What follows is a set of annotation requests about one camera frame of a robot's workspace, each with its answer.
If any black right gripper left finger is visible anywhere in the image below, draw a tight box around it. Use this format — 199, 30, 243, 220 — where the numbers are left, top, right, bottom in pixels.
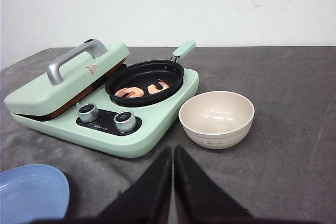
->
98, 147, 172, 223

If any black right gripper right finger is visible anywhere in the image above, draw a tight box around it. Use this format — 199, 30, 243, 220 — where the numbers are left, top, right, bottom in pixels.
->
174, 145, 253, 223

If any beige ceramic bowl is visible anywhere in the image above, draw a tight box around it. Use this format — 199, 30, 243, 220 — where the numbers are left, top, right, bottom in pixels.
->
179, 91, 255, 150

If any breakfast maker hinged lid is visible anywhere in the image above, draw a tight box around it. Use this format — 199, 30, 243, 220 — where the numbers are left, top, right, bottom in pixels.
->
4, 39, 129, 116

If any mint green breakfast maker base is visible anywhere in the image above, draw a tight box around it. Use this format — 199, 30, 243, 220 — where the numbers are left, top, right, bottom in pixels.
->
12, 69, 199, 158

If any pink shrimp middle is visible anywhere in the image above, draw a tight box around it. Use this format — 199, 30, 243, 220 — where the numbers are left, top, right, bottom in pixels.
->
125, 87, 144, 98

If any pink shrimp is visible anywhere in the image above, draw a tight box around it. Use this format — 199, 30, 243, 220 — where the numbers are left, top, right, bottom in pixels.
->
125, 87, 144, 98
114, 88, 134, 98
147, 79, 170, 95

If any pink shrimp near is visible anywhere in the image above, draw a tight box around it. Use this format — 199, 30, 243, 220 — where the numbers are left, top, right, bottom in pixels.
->
114, 88, 134, 98

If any pink shrimp far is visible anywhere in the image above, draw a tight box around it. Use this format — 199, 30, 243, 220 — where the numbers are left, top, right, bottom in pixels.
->
147, 79, 170, 95

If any right silver control knob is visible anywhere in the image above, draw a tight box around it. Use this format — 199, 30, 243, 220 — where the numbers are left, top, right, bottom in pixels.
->
113, 111, 137, 133

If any silver control knob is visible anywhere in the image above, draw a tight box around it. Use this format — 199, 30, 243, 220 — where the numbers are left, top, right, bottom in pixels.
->
78, 103, 99, 123
113, 111, 137, 133

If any left silver control knob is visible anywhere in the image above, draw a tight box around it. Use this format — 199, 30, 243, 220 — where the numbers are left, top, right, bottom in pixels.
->
78, 103, 99, 123

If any blue plate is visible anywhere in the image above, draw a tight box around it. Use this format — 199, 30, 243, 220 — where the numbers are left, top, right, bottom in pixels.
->
1, 164, 70, 223

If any black frying pan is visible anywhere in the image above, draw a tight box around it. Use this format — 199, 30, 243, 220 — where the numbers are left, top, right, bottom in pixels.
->
104, 40, 195, 107

